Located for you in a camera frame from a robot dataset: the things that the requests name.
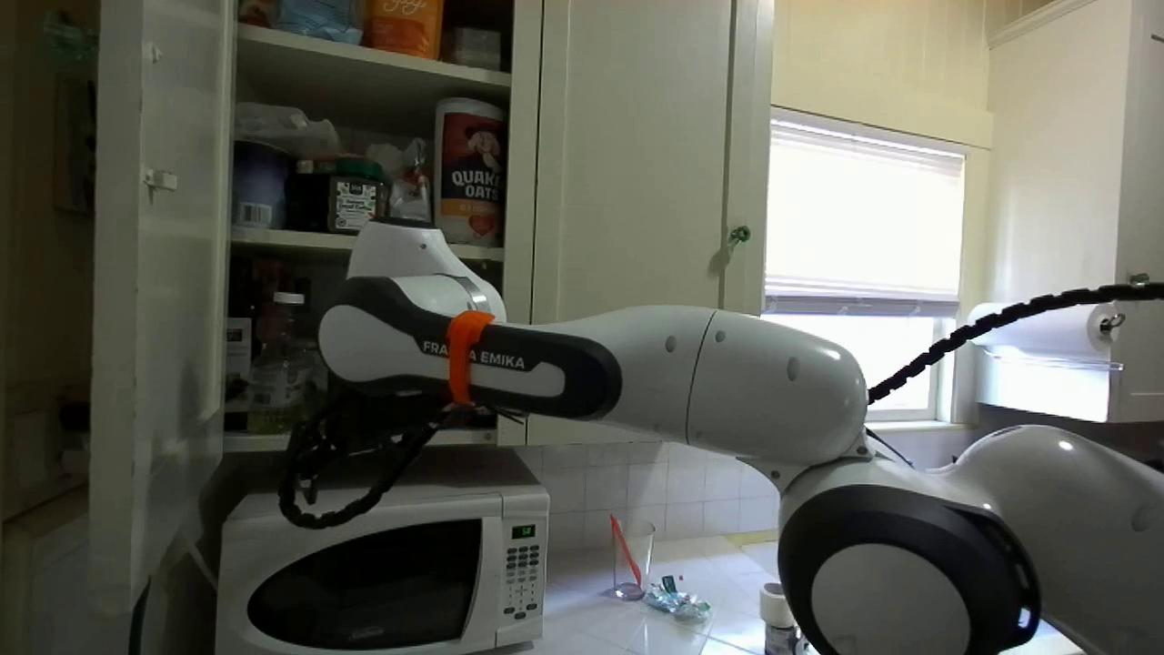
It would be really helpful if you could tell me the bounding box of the closed white cupboard door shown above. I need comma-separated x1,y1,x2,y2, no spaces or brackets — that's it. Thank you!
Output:
527,0,773,333

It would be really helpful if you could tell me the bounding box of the white kitchen cupboard with shelves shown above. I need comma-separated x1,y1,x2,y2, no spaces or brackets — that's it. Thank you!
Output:
219,0,542,460

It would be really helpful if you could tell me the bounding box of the open white cupboard door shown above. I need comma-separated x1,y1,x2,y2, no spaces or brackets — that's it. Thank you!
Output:
83,0,240,625

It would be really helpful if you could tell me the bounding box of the Quaker oats canister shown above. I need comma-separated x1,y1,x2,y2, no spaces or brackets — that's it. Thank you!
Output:
430,99,508,251

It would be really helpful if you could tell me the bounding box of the clear food packet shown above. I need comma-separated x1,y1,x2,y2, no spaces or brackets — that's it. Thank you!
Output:
385,138,436,241

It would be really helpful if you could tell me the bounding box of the clear drinking glass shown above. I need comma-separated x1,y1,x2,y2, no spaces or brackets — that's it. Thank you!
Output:
610,520,658,604

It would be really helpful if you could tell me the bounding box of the green lidded white label jar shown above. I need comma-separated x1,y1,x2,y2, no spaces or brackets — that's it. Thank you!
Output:
325,159,393,235

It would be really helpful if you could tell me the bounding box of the white window blind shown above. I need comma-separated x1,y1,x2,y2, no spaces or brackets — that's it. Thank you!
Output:
762,109,972,426

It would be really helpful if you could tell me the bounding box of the dark small food box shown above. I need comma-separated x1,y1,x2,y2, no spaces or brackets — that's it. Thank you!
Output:
439,20,507,71

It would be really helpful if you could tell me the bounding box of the small dark jar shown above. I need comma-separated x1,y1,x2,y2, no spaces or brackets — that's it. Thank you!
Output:
285,159,334,233

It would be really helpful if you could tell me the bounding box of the yellowish glass jar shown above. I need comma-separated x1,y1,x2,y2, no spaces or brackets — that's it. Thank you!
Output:
243,286,311,435

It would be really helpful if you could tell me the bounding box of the white microwave oven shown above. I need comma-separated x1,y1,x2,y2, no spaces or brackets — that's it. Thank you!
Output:
216,449,551,655

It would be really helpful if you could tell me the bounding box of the orange food container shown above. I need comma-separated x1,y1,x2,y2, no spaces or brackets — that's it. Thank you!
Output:
359,0,448,63

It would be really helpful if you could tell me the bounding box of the white and blue tub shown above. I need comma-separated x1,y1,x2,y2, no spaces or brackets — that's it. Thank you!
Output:
228,142,292,233

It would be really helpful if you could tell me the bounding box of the white mug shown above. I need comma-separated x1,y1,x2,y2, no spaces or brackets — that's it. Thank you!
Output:
761,577,806,655

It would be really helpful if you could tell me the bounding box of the clear crumpled plastic bag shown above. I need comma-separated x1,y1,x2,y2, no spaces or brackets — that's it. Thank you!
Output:
232,101,340,156

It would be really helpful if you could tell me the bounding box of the light blue food bag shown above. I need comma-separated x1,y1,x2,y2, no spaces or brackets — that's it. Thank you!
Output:
268,0,366,46

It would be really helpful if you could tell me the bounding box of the white door knob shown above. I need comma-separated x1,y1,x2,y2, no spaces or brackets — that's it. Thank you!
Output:
139,168,182,202

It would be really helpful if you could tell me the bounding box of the white paper towel roll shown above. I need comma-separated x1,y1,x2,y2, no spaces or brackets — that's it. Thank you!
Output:
968,303,1125,364

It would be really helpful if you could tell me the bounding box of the orange strap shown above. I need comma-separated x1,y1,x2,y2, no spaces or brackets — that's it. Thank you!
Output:
442,309,499,411

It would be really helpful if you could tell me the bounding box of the black cable chain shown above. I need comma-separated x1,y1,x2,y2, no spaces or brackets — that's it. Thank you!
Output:
277,281,1164,536

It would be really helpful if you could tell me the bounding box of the white wall cabinet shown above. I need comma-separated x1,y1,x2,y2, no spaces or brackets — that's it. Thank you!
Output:
968,0,1164,430

